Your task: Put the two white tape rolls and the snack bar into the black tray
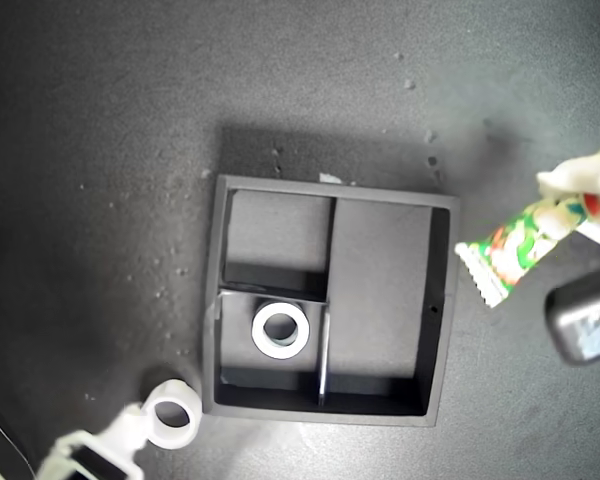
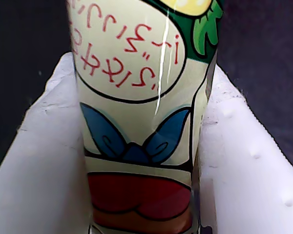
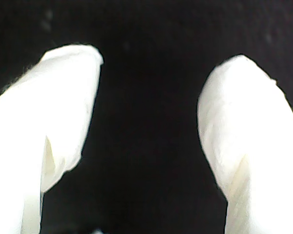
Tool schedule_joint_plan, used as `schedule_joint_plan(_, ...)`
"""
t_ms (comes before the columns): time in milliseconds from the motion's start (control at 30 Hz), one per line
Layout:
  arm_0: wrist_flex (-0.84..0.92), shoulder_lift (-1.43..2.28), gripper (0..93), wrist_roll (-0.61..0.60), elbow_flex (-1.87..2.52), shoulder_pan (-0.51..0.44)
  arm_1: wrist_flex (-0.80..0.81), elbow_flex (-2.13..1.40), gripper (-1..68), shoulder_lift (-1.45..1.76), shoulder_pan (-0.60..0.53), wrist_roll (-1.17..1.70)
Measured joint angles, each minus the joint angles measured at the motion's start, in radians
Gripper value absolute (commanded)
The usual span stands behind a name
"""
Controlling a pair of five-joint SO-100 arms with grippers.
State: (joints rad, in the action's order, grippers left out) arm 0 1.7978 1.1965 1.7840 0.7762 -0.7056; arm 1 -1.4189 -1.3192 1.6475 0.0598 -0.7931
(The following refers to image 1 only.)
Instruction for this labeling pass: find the green printed snack bar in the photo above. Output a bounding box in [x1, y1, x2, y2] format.
[454, 130, 600, 309]

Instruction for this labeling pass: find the black tray with wells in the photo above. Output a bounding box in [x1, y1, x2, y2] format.
[201, 173, 461, 430]

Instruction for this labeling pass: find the white tape roll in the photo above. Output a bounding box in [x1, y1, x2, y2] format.
[251, 301, 311, 360]
[139, 378, 203, 450]

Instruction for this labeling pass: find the thin grey wire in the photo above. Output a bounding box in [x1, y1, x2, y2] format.
[0, 392, 35, 475]

